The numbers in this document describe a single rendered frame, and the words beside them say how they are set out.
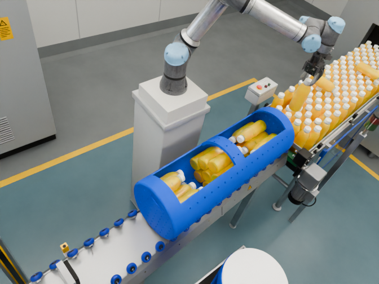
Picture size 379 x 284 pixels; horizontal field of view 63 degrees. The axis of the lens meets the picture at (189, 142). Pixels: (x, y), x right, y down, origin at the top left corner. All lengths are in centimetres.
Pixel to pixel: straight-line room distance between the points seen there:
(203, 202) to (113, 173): 158
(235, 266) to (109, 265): 53
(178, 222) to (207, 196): 17
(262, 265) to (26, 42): 198
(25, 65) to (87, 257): 152
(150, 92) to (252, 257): 93
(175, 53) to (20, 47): 122
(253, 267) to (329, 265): 153
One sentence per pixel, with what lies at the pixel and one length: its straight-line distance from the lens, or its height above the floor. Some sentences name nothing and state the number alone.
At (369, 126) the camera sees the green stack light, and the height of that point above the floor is 119.
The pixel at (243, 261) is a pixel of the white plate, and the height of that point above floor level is 104.
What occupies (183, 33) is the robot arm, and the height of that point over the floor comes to 149.
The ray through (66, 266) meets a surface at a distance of 131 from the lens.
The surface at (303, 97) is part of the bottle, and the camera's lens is 181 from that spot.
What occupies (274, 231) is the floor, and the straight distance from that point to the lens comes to 279.
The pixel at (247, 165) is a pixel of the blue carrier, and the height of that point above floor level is 118.
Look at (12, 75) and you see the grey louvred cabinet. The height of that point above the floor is 80.
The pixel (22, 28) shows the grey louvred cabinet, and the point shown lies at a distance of 238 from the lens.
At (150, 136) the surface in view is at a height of 95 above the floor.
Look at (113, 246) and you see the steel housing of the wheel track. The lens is 148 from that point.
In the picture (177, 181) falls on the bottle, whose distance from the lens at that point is 140.
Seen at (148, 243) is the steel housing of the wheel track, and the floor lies 93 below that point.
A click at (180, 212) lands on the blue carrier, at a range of 127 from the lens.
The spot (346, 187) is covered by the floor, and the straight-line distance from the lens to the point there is 343.
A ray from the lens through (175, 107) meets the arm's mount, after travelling 157.
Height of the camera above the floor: 229
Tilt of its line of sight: 47 degrees down
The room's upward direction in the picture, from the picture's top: 14 degrees clockwise
